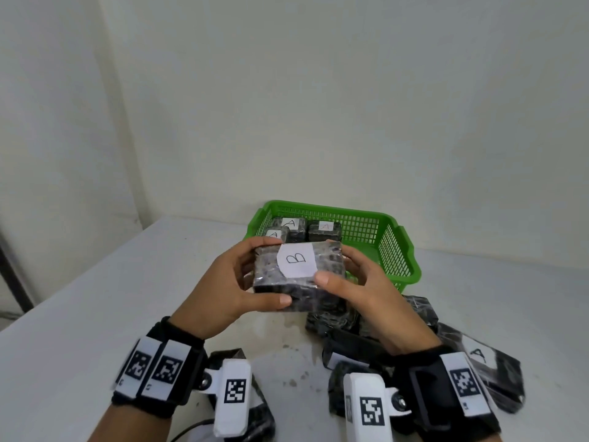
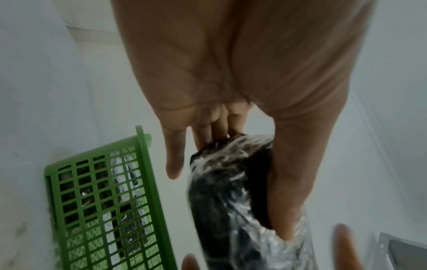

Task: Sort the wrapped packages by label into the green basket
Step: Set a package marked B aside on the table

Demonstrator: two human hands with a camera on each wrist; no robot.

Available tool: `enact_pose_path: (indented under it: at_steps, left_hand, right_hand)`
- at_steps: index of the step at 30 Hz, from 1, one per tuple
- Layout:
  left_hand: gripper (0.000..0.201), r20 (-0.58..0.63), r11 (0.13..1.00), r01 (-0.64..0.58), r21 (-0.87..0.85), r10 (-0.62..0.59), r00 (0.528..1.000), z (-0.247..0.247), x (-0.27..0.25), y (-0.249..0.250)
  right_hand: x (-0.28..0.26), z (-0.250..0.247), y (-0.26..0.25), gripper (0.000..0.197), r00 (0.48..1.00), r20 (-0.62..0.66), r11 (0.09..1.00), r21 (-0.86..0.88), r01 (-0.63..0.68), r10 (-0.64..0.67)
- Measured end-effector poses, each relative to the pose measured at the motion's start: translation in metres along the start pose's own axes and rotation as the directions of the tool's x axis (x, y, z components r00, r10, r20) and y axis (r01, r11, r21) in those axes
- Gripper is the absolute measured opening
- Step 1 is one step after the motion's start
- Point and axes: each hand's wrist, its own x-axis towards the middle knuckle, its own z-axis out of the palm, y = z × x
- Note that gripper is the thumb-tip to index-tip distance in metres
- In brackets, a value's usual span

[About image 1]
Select green plastic basket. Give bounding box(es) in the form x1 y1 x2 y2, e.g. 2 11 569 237
245 200 422 294

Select large black packet labelled B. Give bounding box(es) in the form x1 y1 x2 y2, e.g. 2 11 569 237
252 240 348 314

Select dark wooden frame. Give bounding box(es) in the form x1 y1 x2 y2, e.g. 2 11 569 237
0 234 36 314

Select black packets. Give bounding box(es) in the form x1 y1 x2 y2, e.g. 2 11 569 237
207 294 439 442

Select person's right hand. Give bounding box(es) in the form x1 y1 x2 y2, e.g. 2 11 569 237
313 243 444 357

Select black cable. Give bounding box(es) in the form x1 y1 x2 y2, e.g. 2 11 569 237
172 419 215 442

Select person's left hand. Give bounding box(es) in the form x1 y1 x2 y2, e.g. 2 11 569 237
167 237 294 342

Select small packet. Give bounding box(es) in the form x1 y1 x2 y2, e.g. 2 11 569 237
307 219 344 244

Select black wristband with marker tags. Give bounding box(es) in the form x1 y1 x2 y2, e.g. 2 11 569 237
391 344 501 442
112 316 208 419

